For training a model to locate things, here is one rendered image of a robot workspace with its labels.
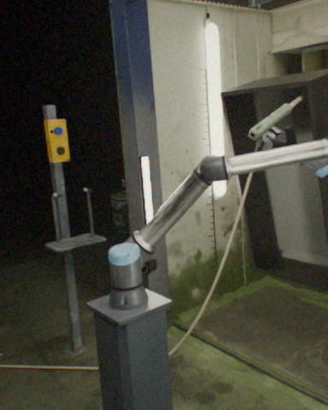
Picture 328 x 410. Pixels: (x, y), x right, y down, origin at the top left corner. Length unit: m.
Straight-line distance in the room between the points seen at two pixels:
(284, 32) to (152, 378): 2.78
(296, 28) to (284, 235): 1.63
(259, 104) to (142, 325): 1.60
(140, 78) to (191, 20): 0.62
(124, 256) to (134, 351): 0.43
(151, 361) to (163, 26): 2.09
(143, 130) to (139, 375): 1.52
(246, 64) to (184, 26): 0.68
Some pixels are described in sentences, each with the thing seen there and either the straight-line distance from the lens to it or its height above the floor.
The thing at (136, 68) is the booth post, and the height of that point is 1.84.
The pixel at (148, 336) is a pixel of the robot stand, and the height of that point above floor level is 0.51.
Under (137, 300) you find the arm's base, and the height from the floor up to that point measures 0.68.
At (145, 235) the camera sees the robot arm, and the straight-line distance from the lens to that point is 2.18.
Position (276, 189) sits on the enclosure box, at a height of 0.98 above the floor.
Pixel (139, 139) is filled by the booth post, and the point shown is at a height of 1.39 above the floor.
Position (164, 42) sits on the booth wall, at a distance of 3.08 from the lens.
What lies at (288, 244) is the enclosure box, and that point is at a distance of 3.21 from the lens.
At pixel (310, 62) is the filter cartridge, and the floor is 1.85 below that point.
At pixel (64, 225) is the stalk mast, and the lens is 2.87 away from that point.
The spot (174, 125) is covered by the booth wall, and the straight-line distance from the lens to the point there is 3.06.
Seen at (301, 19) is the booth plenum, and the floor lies 2.18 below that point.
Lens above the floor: 1.49
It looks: 9 degrees down
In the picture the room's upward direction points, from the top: 4 degrees counter-clockwise
